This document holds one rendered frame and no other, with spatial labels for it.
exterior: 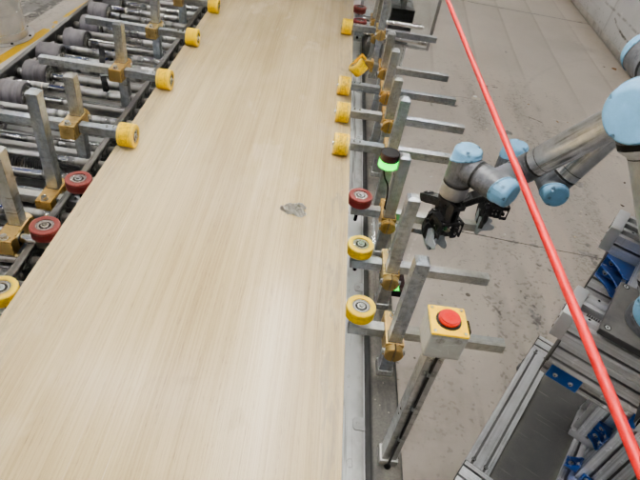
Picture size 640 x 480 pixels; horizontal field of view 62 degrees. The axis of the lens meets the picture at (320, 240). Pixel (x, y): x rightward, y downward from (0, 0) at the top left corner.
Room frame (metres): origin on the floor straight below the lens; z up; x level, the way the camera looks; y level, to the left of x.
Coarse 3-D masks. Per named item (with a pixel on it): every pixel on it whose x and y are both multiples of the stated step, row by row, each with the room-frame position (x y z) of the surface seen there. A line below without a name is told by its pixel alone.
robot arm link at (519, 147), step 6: (510, 144) 1.48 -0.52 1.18; (516, 144) 1.48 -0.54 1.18; (522, 144) 1.49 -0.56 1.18; (504, 150) 1.48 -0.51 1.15; (516, 150) 1.45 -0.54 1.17; (522, 150) 1.46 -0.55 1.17; (528, 150) 1.48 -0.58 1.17; (498, 156) 1.50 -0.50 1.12; (504, 156) 1.47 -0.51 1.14; (516, 156) 1.45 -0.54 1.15; (498, 162) 1.48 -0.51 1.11; (504, 162) 1.46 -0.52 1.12
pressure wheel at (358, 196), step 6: (354, 192) 1.47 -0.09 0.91; (360, 192) 1.47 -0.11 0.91; (366, 192) 1.48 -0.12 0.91; (354, 198) 1.43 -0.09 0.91; (360, 198) 1.44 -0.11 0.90; (366, 198) 1.45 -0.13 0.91; (354, 204) 1.43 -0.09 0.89; (360, 204) 1.42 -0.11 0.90; (366, 204) 1.43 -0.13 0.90; (354, 216) 1.46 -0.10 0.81
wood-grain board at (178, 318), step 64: (256, 0) 3.24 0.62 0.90; (320, 0) 3.46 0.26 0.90; (192, 64) 2.23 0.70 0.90; (256, 64) 2.35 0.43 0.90; (320, 64) 2.49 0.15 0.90; (192, 128) 1.70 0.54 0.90; (256, 128) 1.78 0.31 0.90; (320, 128) 1.87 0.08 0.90; (128, 192) 1.26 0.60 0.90; (192, 192) 1.32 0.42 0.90; (256, 192) 1.38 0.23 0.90; (320, 192) 1.44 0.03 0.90; (64, 256) 0.95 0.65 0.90; (128, 256) 0.99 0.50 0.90; (192, 256) 1.04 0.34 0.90; (256, 256) 1.08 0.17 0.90; (320, 256) 1.13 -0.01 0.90; (0, 320) 0.72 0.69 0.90; (64, 320) 0.75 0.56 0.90; (128, 320) 0.79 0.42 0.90; (192, 320) 0.82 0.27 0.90; (256, 320) 0.86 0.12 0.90; (320, 320) 0.89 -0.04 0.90; (0, 384) 0.57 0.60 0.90; (64, 384) 0.59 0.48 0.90; (128, 384) 0.62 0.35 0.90; (192, 384) 0.65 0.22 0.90; (256, 384) 0.68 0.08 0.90; (320, 384) 0.71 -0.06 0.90; (0, 448) 0.44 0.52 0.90; (64, 448) 0.46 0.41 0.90; (128, 448) 0.48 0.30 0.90; (192, 448) 0.51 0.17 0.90; (256, 448) 0.53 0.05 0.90; (320, 448) 0.55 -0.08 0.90
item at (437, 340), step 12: (432, 312) 0.68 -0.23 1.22; (432, 324) 0.65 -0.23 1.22; (420, 336) 0.68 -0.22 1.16; (432, 336) 0.63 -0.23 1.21; (444, 336) 0.64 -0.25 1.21; (456, 336) 0.64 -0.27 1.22; (468, 336) 0.64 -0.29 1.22; (432, 348) 0.63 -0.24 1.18; (444, 348) 0.64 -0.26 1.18; (456, 348) 0.64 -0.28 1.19
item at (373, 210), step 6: (354, 210) 1.45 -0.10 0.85; (360, 210) 1.45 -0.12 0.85; (366, 210) 1.45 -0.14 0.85; (372, 210) 1.45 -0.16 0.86; (378, 210) 1.45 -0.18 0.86; (396, 210) 1.47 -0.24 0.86; (372, 216) 1.45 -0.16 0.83; (378, 216) 1.45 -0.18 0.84; (396, 216) 1.46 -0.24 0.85; (420, 216) 1.46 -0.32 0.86; (426, 216) 1.47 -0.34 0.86; (414, 222) 1.46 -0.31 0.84; (420, 222) 1.46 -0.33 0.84; (468, 222) 1.48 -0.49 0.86; (474, 222) 1.49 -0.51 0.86; (468, 228) 1.47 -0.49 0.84; (474, 228) 1.47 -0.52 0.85
